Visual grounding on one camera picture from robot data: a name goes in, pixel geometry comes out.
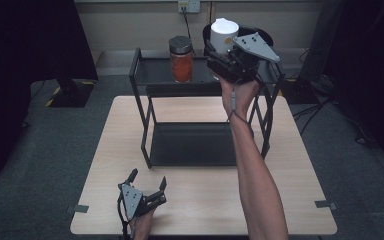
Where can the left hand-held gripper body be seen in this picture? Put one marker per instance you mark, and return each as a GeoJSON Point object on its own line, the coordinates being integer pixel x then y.
{"type": "Point", "coordinates": [131, 200]}

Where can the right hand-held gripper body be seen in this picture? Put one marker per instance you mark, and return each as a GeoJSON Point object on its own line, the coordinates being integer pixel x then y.
{"type": "Point", "coordinates": [240, 65]}

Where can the white cup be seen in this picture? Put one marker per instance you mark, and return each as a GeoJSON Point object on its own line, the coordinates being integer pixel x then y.
{"type": "Point", "coordinates": [223, 33]}

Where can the glass jar with orange contents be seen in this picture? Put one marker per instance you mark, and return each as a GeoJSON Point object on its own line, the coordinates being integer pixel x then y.
{"type": "Point", "coordinates": [181, 66]}

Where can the black metal shelf rack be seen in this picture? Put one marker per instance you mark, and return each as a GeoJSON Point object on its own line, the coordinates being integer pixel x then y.
{"type": "Point", "coordinates": [186, 143]}

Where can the person's left hand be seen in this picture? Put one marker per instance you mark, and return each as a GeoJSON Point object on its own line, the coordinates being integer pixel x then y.
{"type": "Point", "coordinates": [142, 226]}

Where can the person's right hand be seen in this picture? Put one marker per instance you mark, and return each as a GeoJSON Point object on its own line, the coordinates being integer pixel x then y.
{"type": "Point", "coordinates": [243, 95]}

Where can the black stand base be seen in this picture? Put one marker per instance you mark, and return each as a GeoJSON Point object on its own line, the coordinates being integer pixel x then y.
{"type": "Point", "coordinates": [73, 95]}

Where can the dark curtain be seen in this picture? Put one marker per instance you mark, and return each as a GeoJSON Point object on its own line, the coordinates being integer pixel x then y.
{"type": "Point", "coordinates": [30, 50]}
{"type": "Point", "coordinates": [363, 50]}

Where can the white wall outlet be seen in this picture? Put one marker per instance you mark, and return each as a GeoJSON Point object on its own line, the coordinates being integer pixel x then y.
{"type": "Point", "coordinates": [189, 5]}

